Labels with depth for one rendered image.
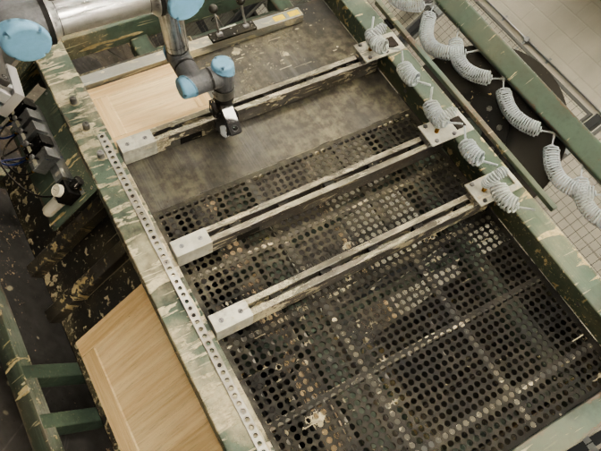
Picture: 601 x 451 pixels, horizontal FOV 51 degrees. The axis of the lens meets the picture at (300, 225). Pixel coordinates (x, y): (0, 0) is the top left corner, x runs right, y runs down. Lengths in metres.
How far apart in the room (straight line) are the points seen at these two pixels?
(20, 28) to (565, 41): 6.36
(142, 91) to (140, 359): 1.00
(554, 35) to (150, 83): 5.59
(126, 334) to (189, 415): 0.40
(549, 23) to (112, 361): 6.18
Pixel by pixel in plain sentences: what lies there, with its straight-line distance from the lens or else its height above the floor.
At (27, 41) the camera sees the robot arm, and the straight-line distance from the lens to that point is 1.73.
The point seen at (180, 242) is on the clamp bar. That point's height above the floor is 0.95.
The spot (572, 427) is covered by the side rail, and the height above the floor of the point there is 1.54.
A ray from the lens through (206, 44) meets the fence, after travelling 2.67.
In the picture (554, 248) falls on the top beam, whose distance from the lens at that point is 2.31.
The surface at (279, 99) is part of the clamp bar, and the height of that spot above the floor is 1.40.
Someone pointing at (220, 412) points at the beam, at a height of 0.84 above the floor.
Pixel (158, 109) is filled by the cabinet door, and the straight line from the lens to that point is 2.48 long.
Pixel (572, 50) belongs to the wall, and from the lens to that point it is 7.39.
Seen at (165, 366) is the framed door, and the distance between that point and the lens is 2.32.
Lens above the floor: 1.86
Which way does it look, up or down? 17 degrees down
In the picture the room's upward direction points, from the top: 50 degrees clockwise
